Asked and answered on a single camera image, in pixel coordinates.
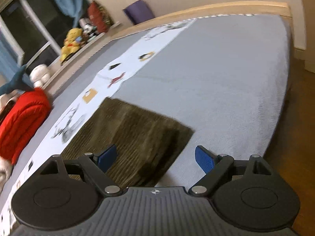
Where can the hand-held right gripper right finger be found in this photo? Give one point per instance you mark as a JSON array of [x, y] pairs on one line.
[[204, 159]]

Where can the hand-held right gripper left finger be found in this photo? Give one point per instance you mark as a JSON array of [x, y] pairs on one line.
[[108, 156]]

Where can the red folded blanket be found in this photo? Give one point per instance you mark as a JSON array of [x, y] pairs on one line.
[[24, 120]]

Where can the white plush toy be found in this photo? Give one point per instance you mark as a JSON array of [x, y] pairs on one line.
[[40, 75]]

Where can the white window sill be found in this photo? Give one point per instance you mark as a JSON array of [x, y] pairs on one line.
[[81, 51]]

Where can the yellow bear plush toy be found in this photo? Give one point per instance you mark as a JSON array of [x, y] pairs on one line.
[[72, 43]]

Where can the blue shark plush toy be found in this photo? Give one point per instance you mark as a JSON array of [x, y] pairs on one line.
[[14, 82]]

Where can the panda plush toy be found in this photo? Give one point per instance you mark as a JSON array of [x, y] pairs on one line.
[[86, 28]]

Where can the blue curtain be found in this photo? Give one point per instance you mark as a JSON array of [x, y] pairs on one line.
[[8, 59], [64, 0]]

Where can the red cushion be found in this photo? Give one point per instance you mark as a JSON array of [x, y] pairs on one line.
[[98, 16]]

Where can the purple board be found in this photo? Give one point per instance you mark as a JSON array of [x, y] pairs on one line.
[[140, 11]]

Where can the white-framed window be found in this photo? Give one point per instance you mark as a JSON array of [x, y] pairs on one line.
[[37, 17]]

